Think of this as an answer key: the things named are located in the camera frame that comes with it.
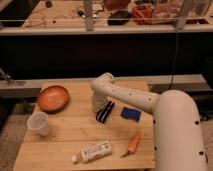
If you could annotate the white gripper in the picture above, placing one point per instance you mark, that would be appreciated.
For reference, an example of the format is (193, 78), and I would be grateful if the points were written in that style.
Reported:
(100, 104)

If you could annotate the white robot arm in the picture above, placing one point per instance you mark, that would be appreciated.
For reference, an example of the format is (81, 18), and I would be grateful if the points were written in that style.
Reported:
(178, 140)

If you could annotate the blue eraser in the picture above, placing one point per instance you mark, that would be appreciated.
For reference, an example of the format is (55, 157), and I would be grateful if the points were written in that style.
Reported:
(129, 113)

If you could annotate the white plastic bottle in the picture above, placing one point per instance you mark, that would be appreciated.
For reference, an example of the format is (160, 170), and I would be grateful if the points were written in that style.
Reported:
(93, 152)

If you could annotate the orange carrot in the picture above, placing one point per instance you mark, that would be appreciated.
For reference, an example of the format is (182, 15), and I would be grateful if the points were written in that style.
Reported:
(132, 147)

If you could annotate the orange bowl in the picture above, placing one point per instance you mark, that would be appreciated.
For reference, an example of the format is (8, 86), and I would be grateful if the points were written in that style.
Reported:
(53, 98)

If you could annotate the white paper cup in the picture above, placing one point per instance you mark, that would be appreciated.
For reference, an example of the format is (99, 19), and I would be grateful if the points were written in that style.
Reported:
(38, 122)

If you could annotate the black computer mouse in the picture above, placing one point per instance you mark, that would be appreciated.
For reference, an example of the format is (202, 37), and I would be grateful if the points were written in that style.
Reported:
(119, 17)

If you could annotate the orange crate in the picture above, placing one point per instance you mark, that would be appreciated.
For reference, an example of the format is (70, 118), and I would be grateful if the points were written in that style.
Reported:
(142, 14)

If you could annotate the grey metal post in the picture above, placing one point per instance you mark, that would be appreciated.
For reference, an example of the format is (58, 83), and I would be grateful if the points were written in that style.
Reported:
(185, 9)
(88, 14)

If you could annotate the grey metal post right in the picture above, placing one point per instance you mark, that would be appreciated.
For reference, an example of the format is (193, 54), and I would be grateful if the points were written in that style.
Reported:
(185, 9)

